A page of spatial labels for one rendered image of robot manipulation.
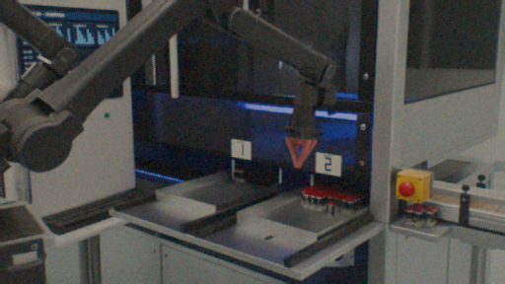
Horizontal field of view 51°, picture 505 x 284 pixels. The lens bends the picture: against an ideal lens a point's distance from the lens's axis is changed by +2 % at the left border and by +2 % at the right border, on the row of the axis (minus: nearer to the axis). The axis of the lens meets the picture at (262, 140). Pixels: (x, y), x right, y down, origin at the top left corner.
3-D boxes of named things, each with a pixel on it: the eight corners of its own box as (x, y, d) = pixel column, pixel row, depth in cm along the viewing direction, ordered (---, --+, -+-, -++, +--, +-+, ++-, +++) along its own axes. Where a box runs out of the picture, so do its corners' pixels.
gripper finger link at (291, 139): (319, 170, 131) (324, 132, 130) (304, 170, 125) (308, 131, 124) (296, 165, 135) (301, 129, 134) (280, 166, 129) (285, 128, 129)
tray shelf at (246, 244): (219, 180, 194) (219, 177, 194) (396, 222, 151) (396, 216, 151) (108, 215, 157) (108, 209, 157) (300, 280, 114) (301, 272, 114)
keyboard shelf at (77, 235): (119, 195, 204) (118, 189, 204) (172, 208, 189) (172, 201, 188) (5, 231, 168) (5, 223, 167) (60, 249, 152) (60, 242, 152)
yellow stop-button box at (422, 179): (406, 192, 146) (407, 167, 145) (432, 197, 142) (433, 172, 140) (395, 198, 140) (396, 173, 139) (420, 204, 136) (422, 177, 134)
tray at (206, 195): (229, 178, 191) (229, 169, 190) (286, 190, 175) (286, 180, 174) (156, 200, 165) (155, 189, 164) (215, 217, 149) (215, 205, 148)
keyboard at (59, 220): (131, 194, 196) (131, 188, 196) (159, 201, 189) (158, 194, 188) (31, 227, 164) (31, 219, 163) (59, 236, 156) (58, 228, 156)
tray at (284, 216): (306, 195, 170) (306, 184, 169) (380, 212, 154) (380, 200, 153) (237, 224, 144) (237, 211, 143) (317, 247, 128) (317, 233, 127)
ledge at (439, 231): (410, 218, 154) (411, 212, 154) (456, 228, 146) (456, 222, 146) (390, 231, 144) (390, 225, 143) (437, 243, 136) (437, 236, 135)
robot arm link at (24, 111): (-37, 135, 75) (-22, 151, 72) (23, 89, 79) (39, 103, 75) (4, 172, 82) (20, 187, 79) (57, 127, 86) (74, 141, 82)
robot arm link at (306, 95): (292, 79, 127) (311, 81, 124) (307, 83, 133) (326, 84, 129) (288, 107, 128) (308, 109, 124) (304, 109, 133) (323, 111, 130)
